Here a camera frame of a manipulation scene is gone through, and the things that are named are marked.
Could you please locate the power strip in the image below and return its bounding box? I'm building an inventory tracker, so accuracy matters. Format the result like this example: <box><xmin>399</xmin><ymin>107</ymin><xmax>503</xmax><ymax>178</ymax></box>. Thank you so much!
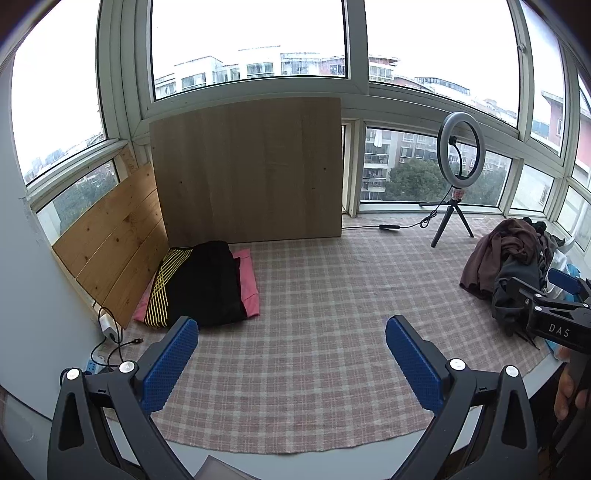
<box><xmin>85</xmin><ymin>355</ymin><xmax>116</xmax><ymax>376</ymax></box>

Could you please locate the ring light cable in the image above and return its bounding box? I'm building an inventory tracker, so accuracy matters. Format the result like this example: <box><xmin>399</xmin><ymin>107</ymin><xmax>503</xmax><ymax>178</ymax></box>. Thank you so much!
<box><xmin>342</xmin><ymin>196</ymin><xmax>458</xmax><ymax>232</ymax></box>

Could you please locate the black garment with yellow stripes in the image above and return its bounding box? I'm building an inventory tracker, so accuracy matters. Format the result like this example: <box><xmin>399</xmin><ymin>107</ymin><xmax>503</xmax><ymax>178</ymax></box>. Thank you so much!
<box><xmin>144</xmin><ymin>241</ymin><xmax>247</xmax><ymax>328</ymax></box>

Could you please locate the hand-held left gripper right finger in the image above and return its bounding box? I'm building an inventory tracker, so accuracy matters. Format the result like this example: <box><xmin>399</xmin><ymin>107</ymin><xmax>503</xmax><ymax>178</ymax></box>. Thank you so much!
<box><xmin>385</xmin><ymin>315</ymin><xmax>539</xmax><ymax>480</ymax></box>

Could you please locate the white power adapter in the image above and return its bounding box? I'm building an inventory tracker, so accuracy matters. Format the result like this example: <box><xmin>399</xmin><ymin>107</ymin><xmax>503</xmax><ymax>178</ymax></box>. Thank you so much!
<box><xmin>98</xmin><ymin>313</ymin><xmax>120</xmax><ymax>339</ymax></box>

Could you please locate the pine plank board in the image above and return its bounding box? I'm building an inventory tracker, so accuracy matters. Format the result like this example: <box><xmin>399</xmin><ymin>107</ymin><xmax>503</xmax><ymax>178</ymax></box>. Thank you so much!
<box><xmin>52</xmin><ymin>148</ymin><xmax>169</xmax><ymax>329</ymax></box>

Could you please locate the person's right hand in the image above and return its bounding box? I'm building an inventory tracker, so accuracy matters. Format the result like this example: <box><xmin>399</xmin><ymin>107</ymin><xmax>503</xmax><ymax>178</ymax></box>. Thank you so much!
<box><xmin>554</xmin><ymin>364</ymin><xmax>590</xmax><ymax>422</ymax></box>

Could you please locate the pink folded garment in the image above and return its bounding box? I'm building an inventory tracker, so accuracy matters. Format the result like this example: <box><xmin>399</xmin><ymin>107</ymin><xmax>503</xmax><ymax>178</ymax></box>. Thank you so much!
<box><xmin>133</xmin><ymin>248</ymin><xmax>262</xmax><ymax>324</ymax></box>

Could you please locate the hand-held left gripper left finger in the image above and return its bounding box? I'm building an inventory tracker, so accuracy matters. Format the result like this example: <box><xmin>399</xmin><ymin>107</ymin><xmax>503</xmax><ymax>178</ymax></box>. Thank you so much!
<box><xmin>47</xmin><ymin>316</ymin><xmax>199</xmax><ymax>480</ymax></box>

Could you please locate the pink plaid table cloth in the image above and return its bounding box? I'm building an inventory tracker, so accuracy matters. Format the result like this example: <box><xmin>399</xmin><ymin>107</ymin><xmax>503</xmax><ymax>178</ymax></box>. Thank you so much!
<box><xmin>99</xmin><ymin>217</ymin><xmax>555</xmax><ymax>455</ymax></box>

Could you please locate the large light wooden board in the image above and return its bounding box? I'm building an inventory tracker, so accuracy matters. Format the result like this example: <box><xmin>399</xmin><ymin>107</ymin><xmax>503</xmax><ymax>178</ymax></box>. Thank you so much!
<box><xmin>148</xmin><ymin>97</ymin><xmax>343</xmax><ymax>248</ymax></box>

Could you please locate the dark grey garment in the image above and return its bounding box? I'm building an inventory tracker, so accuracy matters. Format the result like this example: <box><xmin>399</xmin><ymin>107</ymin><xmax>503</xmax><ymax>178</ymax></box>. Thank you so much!
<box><xmin>491</xmin><ymin>256</ymin><xmax>551</xmax><ymax>339</ymax></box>

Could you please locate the brown long-sleeve shirt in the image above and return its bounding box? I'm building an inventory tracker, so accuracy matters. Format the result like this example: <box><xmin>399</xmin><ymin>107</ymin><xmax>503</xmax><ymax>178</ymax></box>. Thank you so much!
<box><xmin>460</xmin><ymin>218</ymin><xmax>550</xmax><ymax>301</ymax></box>

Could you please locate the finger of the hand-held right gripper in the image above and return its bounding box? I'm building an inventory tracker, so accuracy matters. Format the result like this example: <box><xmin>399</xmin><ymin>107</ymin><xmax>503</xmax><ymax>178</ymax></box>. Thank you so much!
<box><xmin>496</xmin><ymin>276</ymin><xmax>544</xmax><ymax>324</ymax></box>
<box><xmin>546</xmin><ymin>269</ymin><xmax>591</xmax><ymax>305</ymax></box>

